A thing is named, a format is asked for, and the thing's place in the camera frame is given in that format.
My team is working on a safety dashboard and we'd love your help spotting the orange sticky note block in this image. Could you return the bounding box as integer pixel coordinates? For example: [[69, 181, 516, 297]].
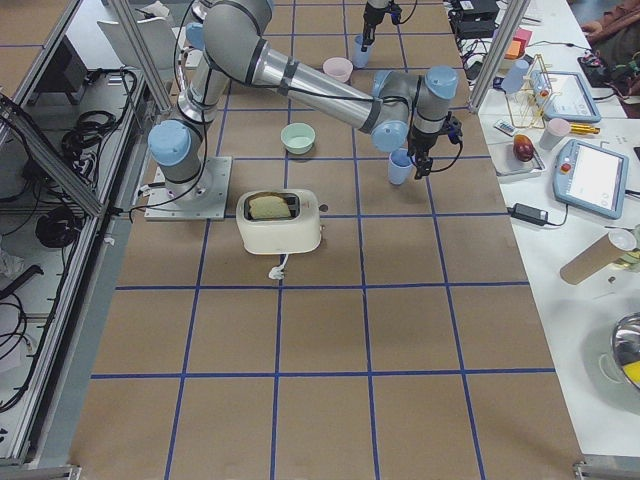
[[504, 28, 532, 60]]

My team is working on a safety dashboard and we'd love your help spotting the metal tray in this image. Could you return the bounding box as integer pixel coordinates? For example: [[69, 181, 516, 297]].
[[489, 142, 546, 182]]

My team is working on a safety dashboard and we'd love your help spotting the cardboard tube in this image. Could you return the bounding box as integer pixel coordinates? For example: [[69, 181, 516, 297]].
[[559, 229, 637, 285]]

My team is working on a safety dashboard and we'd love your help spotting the toaster cord plug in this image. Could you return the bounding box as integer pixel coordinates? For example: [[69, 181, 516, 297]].
[[268, 254, 289, 281]]

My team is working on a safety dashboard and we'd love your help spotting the mint green bowl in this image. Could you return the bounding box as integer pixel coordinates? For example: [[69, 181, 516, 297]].
[[280, 122, 316, 155]]

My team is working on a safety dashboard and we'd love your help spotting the aluminium frame post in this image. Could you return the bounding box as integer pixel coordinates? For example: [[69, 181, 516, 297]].
[[468, 0, 530, 114]]

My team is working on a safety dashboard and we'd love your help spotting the cream white toaster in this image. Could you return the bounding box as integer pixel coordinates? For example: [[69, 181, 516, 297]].
[[236, 189, 321, 255]]

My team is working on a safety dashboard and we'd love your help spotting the red apple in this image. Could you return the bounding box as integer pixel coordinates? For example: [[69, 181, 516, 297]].
[[512, 134, 535, 162]]

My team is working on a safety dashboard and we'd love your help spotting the teach pendant far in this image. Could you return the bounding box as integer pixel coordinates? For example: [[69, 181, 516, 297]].
[[530, 70, 601, 123]]

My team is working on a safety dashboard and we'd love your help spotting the gold wire rack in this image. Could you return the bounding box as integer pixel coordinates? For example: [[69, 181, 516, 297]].
[[505, 54, 552, 129]]

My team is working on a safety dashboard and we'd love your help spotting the black power adapter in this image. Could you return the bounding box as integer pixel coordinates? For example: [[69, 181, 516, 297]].
[[507, 203, 548, 226]]

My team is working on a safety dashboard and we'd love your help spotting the toast slice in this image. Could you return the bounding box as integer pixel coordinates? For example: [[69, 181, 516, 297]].
[[248, 195, 291, 220]]

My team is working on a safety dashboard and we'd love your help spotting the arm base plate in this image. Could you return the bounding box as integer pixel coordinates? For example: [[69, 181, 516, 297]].
[[144, 156, 233, 221]]

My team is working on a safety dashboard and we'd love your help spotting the teach pendant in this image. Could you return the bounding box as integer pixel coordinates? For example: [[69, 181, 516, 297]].
[[530, 70, 601, 123], [552, 139, 629, 219]]

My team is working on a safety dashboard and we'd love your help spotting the teach pendant near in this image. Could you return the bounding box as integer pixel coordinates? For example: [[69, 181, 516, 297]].
[[552, 139, 629, 219]]

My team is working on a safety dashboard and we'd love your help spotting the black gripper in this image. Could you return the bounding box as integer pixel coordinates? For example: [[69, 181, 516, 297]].
[[361, 20, 377, 52], [407, 130, 436, 180]]

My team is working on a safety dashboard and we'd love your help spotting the pink bowl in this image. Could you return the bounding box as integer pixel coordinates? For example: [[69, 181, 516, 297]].
[[322, 57, 353, 83]]

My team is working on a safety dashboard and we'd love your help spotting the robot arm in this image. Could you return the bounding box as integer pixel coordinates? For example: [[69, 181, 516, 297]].
[[147, 1, 462, 211], [360, 0, 402, 52]]

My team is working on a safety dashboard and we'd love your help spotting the light blue cup on rack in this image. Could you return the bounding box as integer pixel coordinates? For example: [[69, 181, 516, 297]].
[[501, 59, 529, 94]]

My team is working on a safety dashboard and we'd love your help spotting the steel mixing bowl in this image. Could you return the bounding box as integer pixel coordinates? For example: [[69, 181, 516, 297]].
[[611, 312, 639, 390]]

